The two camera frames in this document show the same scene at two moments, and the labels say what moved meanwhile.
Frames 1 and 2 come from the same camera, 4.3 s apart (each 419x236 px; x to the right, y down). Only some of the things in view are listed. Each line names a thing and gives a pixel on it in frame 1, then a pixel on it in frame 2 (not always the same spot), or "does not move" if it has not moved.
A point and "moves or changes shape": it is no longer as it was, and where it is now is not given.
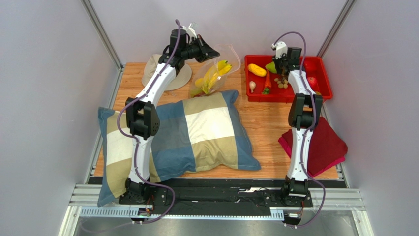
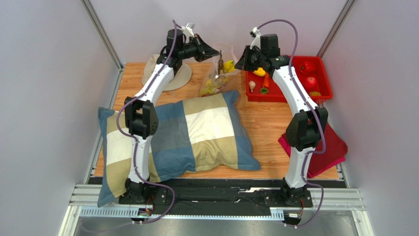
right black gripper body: (283, 68) to (251, 57)
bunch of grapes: (282, 81) moves or changes shape
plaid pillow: (204, 133) does not move
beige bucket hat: (181, 79) does not move
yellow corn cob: (256, 70) does not move
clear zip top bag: (211, 76) moves or changes shape
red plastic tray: (260, 87) does not move
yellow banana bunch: (213, 73) moves or changes shape
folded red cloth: (326, 149) does not move
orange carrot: (268, 83) does not move
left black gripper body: (196, 50) does not move
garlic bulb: (252, 85) does not move
